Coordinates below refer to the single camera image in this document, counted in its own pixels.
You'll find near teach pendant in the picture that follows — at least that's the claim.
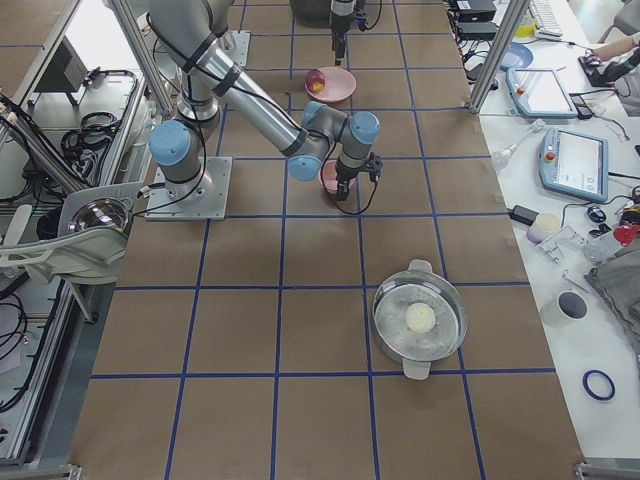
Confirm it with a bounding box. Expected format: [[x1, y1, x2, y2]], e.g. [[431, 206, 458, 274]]
[[538, 128, 609, 203]]

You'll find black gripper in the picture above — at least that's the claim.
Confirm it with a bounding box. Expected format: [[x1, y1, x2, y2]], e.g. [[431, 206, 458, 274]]
[[329, 0, 356, 65], [334, 158, 360, 201]]

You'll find black power adapter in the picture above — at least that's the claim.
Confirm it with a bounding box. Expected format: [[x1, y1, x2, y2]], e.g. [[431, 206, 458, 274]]
[[508, 205, 539, 226]]

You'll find blue plate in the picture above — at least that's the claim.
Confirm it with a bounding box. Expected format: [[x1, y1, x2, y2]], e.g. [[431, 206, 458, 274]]
[[500, 42, 533, 71]]

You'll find grey chair with bowl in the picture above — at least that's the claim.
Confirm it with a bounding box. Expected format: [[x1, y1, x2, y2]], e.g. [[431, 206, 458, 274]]
[[1, 181, 142, 285]]

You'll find red apple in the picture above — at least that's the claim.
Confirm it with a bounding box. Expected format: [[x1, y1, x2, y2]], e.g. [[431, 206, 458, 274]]
[[305, 69, 326, 94]]

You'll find white steamed bun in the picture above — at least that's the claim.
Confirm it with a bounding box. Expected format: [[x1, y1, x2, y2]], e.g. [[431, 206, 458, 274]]
[[404, 302, 436, 333]]

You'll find far teach pendant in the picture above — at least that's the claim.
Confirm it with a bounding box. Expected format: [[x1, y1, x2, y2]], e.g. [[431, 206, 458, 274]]
[[505, 68, 578, 119]]

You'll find black rice cooker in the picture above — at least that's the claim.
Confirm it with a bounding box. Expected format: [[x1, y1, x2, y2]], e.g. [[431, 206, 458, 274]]
[[289, 0, 331, 24]]

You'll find blue rubber ring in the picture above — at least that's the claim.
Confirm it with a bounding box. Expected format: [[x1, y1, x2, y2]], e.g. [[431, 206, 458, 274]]
[[581, 368, 616, 402]]

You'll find pink bowl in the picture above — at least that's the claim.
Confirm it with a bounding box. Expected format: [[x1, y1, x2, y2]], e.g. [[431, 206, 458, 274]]
[[317, 160, 356, 201]]

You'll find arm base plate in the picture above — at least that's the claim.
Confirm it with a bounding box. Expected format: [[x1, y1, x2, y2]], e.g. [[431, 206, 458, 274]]
[[144, 156, 233, 221], [219, 30, 251, 67]]

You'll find pink plate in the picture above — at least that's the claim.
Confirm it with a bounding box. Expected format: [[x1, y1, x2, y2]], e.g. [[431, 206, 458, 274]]
[[305, 66, 357, 104]]

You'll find teach pendant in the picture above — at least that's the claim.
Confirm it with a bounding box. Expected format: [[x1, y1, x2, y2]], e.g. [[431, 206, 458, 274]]
[[538, 128, 609, 203], [505, 68, 578, 119]]

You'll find steel steamer pot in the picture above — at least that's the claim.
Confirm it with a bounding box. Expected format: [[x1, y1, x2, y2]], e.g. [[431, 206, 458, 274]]
[[371, 259, 468, 380]]

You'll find white mug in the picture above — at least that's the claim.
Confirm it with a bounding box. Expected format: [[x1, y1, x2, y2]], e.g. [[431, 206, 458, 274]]
[[540, 290, 588, 327]]

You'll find aluminium frame post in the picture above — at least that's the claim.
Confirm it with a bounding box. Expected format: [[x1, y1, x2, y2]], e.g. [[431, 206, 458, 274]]
[[466, 0, 529, 114]]

